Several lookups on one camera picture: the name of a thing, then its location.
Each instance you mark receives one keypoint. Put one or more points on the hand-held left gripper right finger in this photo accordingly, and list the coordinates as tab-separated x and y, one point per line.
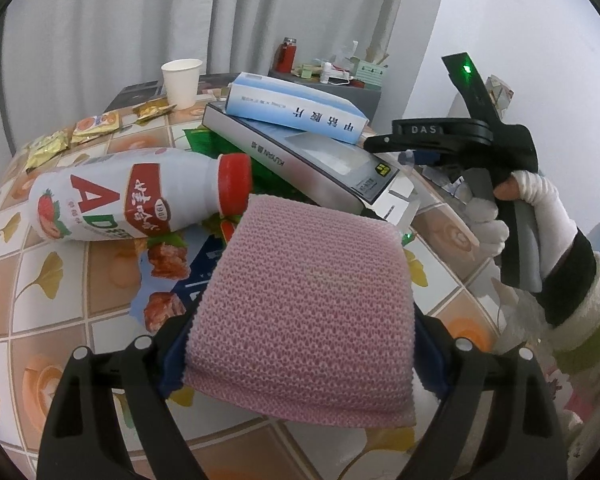
432	355

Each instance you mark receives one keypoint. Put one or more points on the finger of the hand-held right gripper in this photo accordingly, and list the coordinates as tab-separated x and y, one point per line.
420	130

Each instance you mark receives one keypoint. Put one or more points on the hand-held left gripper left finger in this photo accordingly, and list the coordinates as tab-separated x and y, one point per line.
172	370

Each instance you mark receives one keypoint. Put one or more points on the pink knit sponge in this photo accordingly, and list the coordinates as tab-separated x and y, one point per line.
305	310

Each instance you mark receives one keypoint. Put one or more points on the white red-capped drink bottle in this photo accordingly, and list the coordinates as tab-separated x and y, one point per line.
110	195

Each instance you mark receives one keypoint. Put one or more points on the person's right forearm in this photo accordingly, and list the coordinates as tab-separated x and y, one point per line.
590	320

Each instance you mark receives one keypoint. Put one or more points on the person's right hand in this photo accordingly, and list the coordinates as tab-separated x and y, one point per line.
545	210

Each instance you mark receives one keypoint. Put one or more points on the green tissue box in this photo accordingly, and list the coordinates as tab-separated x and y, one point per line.
372	74

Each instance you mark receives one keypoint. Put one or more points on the printed snack bag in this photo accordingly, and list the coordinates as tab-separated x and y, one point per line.
170	260

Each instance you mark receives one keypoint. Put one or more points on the small white bottle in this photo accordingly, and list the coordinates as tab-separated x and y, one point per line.
325	72

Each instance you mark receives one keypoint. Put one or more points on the small green box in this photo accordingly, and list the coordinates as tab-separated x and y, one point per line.
306	70

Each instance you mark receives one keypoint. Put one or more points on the blue white carton box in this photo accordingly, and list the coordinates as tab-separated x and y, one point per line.
290	105

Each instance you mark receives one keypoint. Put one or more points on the red thermos bottle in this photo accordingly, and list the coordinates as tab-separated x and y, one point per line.
287	57

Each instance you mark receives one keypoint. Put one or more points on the green foil packet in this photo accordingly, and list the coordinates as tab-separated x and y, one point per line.
205	142

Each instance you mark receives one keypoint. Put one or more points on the white paper cup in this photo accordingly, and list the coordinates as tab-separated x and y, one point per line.
181	85

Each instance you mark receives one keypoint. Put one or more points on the yellow snack packet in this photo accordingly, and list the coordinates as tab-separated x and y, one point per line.
45	150

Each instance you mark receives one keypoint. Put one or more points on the orange white snack packet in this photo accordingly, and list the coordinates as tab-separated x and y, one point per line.
94	126

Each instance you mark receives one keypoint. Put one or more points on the gold snack packet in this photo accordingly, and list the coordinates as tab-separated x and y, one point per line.
152	110

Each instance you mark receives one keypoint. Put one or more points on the dark grey board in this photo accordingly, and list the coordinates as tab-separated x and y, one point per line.
130	95

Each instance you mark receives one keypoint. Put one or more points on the grey curtain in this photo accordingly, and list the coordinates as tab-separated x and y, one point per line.
130	10

